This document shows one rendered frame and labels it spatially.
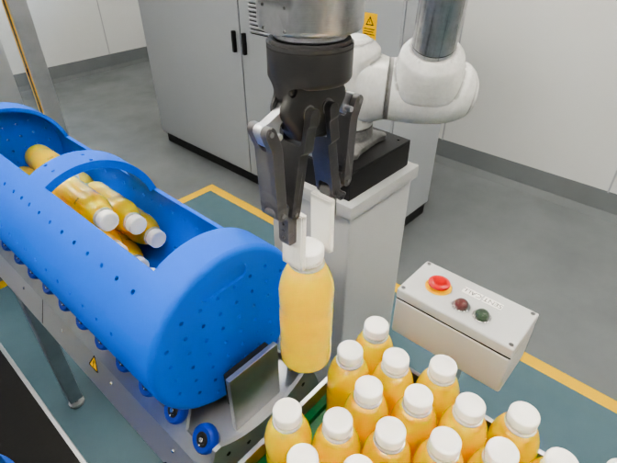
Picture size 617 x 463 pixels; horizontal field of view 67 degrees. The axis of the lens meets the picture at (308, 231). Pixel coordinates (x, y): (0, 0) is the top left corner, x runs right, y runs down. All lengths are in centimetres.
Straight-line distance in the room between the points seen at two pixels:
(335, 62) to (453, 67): 78
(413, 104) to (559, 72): 219
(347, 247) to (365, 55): 49
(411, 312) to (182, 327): 38
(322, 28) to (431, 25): 73
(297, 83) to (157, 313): 37
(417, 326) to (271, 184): 47
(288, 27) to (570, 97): 301
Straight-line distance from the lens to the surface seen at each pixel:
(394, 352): 73
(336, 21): 39
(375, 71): 120
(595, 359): 245
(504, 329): 78
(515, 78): 342
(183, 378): 73
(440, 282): 81
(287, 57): 40
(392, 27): 224
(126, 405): 98
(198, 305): 66
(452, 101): 121
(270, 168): 42
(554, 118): 339
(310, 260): 51
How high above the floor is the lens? 163
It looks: 35 degrees down
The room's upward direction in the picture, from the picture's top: straight up
